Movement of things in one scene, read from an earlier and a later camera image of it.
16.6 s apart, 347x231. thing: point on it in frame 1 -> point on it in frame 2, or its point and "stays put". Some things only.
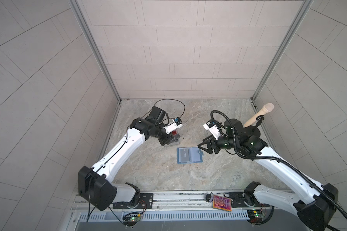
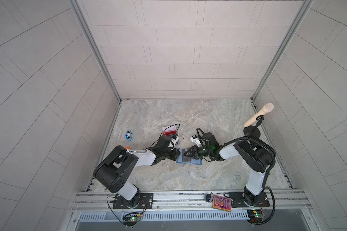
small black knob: (208, 197) stays put
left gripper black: (167, 137) -> (174, 155)
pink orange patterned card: (222, 203) stays put
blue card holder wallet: (189, 155) stays put
